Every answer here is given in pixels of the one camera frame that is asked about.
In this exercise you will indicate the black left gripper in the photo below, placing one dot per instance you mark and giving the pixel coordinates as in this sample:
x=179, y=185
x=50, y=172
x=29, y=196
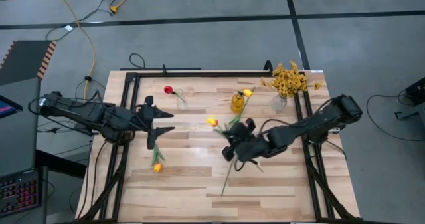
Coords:
x=146, y=119

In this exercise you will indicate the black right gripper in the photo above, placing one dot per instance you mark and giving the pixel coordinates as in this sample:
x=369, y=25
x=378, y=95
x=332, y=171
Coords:
x=249, y=146

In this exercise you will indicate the yellow-orange artificial tulip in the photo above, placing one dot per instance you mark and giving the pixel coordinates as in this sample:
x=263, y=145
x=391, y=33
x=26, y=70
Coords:
x=212, y=121

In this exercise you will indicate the amber glass vase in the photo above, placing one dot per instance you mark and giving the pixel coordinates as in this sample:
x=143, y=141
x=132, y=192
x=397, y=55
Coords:
x=237, y=104

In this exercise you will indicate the yellow artificial tulip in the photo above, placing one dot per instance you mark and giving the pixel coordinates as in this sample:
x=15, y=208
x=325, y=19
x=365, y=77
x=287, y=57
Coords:
x=247, y=92
x=157, y=167

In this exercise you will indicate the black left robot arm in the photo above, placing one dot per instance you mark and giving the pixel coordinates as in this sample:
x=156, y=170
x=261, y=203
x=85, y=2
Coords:
x=86, y=111

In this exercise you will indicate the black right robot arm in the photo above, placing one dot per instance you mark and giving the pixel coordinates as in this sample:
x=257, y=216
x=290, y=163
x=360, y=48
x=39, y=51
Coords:
x=299, y=131

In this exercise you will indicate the small clear glass vase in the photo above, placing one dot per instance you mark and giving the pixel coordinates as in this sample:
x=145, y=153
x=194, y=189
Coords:
x=181, y=101

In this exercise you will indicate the round clear glass vase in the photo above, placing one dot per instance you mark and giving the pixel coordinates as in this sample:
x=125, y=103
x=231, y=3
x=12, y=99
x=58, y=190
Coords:
x=279, y=103

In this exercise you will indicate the black flat bar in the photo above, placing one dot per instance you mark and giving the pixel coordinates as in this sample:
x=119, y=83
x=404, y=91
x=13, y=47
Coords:
x=149, y=69

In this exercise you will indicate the white table label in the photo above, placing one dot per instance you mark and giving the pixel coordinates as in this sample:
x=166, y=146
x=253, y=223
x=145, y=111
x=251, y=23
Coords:
x=316, y=71

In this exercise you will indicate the black desk base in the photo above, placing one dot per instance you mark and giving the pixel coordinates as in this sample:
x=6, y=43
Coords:
x=59, y=164

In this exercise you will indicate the large black orange-edged mat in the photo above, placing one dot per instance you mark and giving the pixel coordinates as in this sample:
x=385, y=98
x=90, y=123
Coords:
x=23, y=61

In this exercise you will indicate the computer screen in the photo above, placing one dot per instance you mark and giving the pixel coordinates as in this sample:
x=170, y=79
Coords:
x=6, y=108

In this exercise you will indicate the backlit black keyboard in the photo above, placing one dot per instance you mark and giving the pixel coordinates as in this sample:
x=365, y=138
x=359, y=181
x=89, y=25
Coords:
x=18, y=194

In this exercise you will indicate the black equipment box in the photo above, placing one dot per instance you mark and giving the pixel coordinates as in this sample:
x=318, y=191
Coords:
x=416, y=91

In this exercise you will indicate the black aluminium rig frame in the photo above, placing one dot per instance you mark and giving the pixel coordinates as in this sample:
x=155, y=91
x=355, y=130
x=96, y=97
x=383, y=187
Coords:
x=216, y=74

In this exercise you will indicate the black metal bracket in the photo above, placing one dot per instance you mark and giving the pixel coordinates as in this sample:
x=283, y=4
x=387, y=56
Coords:
x=406, y=115

